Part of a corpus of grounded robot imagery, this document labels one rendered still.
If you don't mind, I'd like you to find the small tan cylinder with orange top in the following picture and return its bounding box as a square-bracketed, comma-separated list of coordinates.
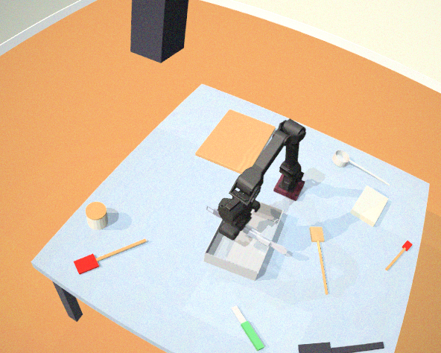
[86, 202, 108, 230]

